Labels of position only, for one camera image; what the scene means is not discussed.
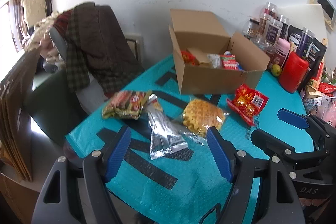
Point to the black coffee pouch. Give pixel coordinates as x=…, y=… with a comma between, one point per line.
x=314, y=55

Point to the blue white snack tube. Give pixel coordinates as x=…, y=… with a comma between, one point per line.
x=229, y=53

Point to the red thermos bottle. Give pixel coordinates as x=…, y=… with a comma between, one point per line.
x=293, y=72

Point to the green lime fruit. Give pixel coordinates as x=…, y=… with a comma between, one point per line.
x=276, y=70

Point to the stacked flat cardboard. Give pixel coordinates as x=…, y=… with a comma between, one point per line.
x=15, y=120

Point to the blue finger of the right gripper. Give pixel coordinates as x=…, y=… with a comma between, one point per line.
x=270, y=145
x=296, y=117

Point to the waffle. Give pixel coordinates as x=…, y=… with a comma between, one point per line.
x=199, y=115

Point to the purple label clear jar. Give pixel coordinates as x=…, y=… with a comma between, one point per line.
x=305, y=41

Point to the tall clear nut jar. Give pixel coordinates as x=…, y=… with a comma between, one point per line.
x=272, y=32

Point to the dark brown jacket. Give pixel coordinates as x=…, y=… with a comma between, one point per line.
x=106, y=51

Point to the grey chair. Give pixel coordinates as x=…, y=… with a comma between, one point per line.
x=91, y=97

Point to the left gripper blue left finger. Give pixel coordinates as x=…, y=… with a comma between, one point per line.
x=99, y=168

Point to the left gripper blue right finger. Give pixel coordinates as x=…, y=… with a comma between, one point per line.
x=237, y=167

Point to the white foam board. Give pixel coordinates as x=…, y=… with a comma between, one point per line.
x=309, y=16

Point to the red green snack pack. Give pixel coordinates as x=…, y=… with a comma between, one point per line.
x=229, y=62

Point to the silver foil snack packet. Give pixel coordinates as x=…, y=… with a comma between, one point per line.
x=165, y=137

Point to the green red noodle snack bag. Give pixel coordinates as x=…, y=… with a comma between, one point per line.
x=126, y=104

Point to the red packet in box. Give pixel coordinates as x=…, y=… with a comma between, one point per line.
x=188, y=58

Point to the open cardboard box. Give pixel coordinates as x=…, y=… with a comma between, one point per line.
x=201, y=34

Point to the teal bubble mailer mat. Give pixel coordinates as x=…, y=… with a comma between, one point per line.
x=184, y=188

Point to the green plaid shirt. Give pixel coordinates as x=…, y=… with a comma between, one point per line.
x=76, y=66

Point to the pink canister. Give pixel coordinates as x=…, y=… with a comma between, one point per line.
x=280, y=53

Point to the red candy snack bag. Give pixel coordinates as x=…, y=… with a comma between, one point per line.
x=248, y=103

